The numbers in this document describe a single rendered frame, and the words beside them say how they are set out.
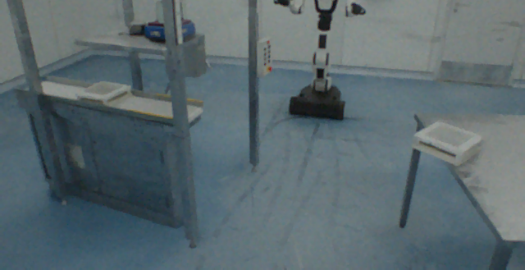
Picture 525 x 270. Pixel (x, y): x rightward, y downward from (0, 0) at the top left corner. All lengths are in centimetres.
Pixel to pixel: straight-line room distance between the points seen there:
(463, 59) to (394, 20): 104
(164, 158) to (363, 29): 389
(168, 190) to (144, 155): 27
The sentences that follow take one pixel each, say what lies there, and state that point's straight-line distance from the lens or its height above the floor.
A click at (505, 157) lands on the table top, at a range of 218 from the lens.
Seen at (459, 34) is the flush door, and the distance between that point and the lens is 581.
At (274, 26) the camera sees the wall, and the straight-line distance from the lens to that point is 583.
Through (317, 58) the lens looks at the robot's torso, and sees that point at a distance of 415.
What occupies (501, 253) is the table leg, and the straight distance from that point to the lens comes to 170.
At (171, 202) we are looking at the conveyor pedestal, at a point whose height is 23.
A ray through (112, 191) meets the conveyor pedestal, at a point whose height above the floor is 17.
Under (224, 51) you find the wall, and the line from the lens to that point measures 614.
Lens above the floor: 175
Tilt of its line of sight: 25 degrees down
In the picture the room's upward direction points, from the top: straight up
